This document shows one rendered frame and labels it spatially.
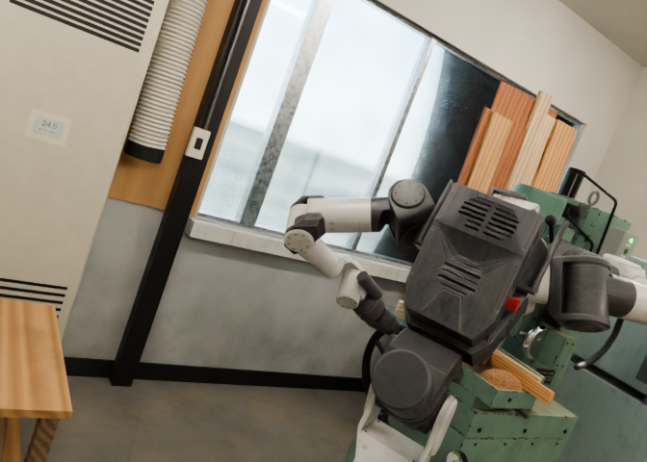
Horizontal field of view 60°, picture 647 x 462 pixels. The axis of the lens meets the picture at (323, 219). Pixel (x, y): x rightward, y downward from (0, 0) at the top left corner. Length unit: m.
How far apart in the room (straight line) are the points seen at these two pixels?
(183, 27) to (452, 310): 1.62
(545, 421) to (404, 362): 1.14
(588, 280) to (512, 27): 2.51
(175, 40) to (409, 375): 1.68
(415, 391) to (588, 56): 3.41
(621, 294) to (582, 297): 0.09
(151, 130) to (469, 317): 1.58
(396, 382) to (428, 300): 0.20
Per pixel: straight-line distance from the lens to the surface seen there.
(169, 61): 2.35
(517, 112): 3.69
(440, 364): 1.15
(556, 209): 1.95
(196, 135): 2.50
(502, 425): 1.99
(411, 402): 1.07
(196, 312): 2.91
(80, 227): 2.29
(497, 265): 1.17
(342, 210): 1.39
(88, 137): 2.21
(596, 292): 1.31
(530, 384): 1.93
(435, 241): 1.19
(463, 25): 3.37
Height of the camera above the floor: 1.41
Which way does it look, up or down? 8 degrees down
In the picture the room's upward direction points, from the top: 21 degrees clockwise
